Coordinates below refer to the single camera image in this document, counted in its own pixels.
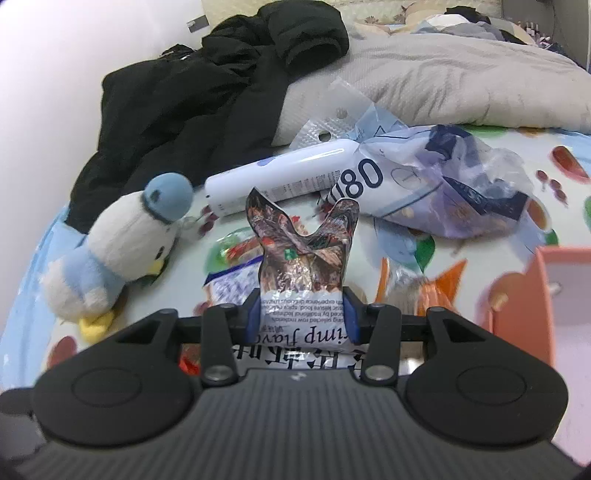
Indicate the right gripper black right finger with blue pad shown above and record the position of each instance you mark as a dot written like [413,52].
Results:
[379,327]

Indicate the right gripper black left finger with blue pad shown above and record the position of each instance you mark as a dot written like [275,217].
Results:
[222,327]

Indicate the white shrimp flavor snack bag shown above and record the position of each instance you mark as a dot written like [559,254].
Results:
[302,306]

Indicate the orange wrapped snack pack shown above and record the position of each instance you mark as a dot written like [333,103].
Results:
[414,293]

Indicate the green clear snack pack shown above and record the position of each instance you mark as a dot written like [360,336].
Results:
[237,247]

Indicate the white blue plush penguin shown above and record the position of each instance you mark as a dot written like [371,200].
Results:
[131,239]

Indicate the translucent blue snack bag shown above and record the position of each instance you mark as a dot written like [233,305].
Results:
[440,179]

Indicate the white spray can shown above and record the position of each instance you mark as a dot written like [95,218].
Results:
[291,174]

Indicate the pink cardboard box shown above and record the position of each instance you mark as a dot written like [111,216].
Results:
[545,311]

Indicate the black jacket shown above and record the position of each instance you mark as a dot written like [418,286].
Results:
[201,112]

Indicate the grey quilt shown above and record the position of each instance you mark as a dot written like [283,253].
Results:
[437,78]

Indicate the cream padded headboard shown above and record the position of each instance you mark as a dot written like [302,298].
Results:
[351,9]

